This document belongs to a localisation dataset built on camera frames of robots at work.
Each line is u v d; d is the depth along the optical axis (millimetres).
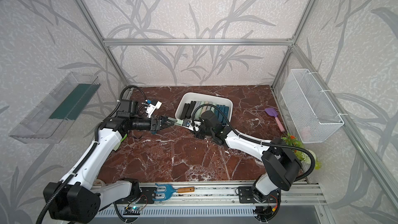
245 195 738
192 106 1054
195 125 683
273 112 1038
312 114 620
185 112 1025
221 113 1040
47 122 634
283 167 432
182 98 1050
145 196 722
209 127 644
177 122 694
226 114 1019
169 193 738
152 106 688
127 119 585
